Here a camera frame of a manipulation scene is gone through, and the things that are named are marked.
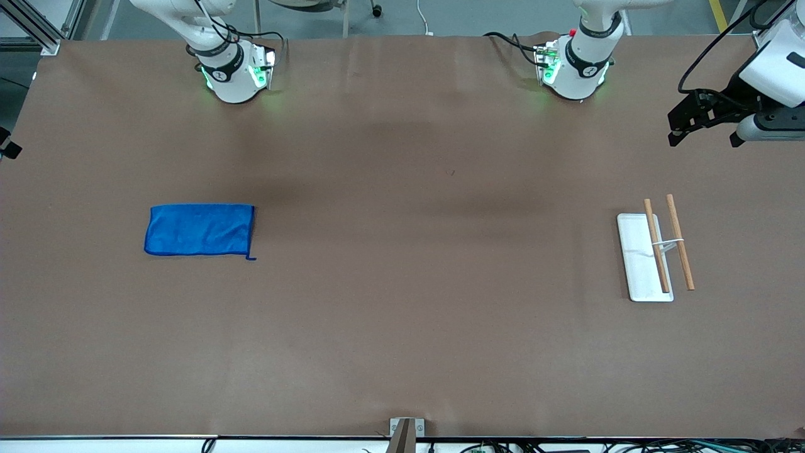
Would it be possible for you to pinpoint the blue microfibre towel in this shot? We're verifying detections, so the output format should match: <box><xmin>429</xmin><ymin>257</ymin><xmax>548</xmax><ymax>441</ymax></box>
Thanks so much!
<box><xmin>144</xmin><ymin>203</ymin><xmax>257</xmax><ymax>261</ymax></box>

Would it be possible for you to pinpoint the white towel rack base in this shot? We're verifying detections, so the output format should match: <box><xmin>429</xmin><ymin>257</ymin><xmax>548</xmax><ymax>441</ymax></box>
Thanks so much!
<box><xmin>617</xmin><ymin>213</ymin><xmax>674</xmax><ymax>303</ymax></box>

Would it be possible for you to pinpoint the wooden rack rod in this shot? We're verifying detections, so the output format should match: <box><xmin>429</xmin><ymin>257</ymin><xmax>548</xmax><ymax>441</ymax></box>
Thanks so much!
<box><xmin>666</xmin><ymin>194</ymin><xmax>696</xmax><ymax>291</ymax></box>
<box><xmin>643</xmin><ymin>199</ymin><xmax>671</xmax><ymax>294</ymax></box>

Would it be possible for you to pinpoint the grey metal mounting plate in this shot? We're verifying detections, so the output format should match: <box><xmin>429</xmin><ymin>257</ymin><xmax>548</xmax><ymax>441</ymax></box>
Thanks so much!
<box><xmin>389</xmin><ymin>418</ymin><xmax>425</xmax><ymax>439</ymax></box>

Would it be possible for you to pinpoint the aluminium frame profile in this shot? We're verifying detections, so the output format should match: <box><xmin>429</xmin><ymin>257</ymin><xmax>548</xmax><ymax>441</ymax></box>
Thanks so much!
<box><xmin>0</xmin><ymin>0</ymin><xmax>86</xmax><ymax>56</ymax></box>

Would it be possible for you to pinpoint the black left arm base cable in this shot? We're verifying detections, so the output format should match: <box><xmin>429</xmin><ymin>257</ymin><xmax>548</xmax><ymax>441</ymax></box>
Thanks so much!
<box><xmin>483</xmin><ymin>31</ymin><xmax>545</xmax><ymax>67</ymax></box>

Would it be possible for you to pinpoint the grey chair frame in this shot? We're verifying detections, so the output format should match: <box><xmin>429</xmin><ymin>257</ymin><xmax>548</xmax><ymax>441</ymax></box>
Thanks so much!
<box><xmin>253</xmin><ymin>0</ymin><xmax>351</xmax><ymax>38</ymax></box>

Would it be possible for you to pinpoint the brown camera post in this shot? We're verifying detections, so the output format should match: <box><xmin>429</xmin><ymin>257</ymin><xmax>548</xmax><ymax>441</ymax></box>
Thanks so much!
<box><xmin>386</xmin><ymin>419</ymin><xmax>416</xmax><ymax>453</ymax></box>

